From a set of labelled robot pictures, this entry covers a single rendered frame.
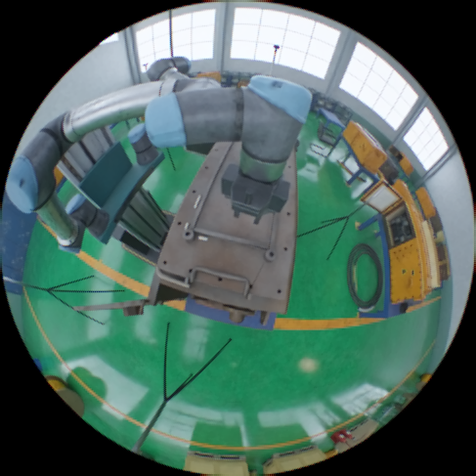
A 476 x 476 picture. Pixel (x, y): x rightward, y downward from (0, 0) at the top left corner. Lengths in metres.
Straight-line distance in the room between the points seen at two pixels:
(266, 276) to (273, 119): 0.43
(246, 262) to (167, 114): 0.44
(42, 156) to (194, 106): 0.34
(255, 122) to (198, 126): 0.06
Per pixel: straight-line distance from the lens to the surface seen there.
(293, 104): 0.17
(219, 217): 0.53
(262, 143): 0.19
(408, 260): 2.58
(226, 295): 0.60
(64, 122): 0.43
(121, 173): 1.01
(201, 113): 0.16
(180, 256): 0.51
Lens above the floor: 1.83
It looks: 69 degrees down
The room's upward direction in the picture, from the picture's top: 13 degrees clockwise
